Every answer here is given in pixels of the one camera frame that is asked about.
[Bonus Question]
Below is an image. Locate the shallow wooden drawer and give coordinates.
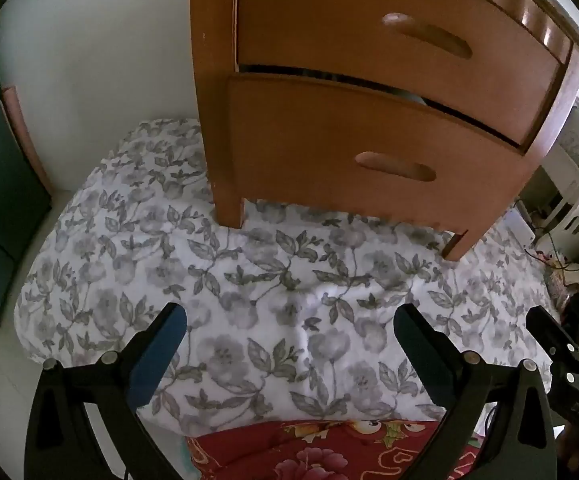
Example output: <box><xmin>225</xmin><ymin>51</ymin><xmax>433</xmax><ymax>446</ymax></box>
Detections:
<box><xmin>236</xmin><ymin>0</ymin><xmax>573</xmax><ymax>148</ymax></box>

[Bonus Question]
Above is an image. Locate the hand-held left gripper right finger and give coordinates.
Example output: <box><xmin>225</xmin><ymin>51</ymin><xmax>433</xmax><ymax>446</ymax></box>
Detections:
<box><xmin>393</xmin><ymin>304</ymin><xmax>557</xmax><ymax>480</ymax></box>

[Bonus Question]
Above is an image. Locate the white power box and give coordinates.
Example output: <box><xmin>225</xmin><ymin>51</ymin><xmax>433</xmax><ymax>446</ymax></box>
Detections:
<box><xmin>503</xmin><ymin>209</ymin><xmax>539</xmax><ymax>249</ymax></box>

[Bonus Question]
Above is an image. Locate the black floor cable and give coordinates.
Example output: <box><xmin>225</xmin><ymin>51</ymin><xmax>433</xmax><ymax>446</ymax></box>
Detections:
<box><xmin>514</xmin><ymin>199</ymin><xmax>577</xmax><ymax>273</ymax></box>

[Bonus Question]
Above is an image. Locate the red floral blanket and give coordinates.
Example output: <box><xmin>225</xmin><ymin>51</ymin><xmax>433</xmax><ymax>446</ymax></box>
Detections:
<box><xmin>184</xmin><ymin>417</ymin><xmax>485</xmax><ymax>480</ymax></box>

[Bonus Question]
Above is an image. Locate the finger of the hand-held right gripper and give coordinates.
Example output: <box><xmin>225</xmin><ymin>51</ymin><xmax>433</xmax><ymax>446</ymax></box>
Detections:
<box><xmin>526</xmin><ymin>305</ymin><xmax>579</xmax><ymax>361</ymax></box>

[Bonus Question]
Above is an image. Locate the grey floral bedsheet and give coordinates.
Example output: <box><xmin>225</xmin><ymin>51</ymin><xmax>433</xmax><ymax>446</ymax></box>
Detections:
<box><xmin>14</xmin><ymin>119</ymin><xmax>560</xmax><ymax>436</ymax></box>

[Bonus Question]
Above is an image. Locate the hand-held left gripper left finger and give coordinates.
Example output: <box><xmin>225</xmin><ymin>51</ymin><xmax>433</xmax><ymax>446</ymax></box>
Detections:
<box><xmin>24</xmin><ymin>302</ymin><xmax>188</xmax><ymax>480</ymax></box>

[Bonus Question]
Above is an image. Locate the wooden nightstand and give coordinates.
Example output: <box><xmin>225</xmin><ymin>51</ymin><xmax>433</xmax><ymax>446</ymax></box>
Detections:
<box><xmin>190</xmin><ymin>0</ymin><xmax>579</xmax><ymax>262</ymax></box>

